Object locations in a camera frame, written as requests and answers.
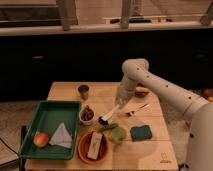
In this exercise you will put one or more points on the orange plate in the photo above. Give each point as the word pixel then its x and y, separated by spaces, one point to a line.
pixel 83 147

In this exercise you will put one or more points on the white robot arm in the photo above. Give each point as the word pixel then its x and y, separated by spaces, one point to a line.
pixel 195 108

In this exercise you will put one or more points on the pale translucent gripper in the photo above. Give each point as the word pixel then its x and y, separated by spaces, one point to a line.
pixel 123 95

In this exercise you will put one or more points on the green pepper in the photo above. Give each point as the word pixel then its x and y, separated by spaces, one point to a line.
pixel 107 127

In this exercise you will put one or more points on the white cup with dark contents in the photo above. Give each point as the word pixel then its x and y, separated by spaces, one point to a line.
pixel 86 116

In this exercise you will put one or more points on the wooden window frame rail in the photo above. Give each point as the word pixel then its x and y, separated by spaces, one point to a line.
pixel 94 16

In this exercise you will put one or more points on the green plastic tray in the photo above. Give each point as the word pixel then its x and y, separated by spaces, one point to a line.
pixel 47 118

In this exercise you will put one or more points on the silver fork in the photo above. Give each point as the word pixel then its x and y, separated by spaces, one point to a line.
pixel 133 112

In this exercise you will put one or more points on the red orange apple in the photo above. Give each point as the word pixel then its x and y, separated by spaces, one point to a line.
pixel 41 139

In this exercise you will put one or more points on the dark brown bowl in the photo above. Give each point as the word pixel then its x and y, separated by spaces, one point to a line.
pixel 140 95

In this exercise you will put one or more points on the white box on plate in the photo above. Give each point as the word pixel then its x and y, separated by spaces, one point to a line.
pixel 94 145

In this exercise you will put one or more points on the green sponge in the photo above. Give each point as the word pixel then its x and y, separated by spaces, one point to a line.
pixel 141 133

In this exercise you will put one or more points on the yellow banana in bowl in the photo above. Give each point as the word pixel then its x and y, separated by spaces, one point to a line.
pixel 142 90

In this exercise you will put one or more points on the white folded cloth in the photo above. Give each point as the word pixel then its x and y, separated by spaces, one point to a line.
pixel 61 137

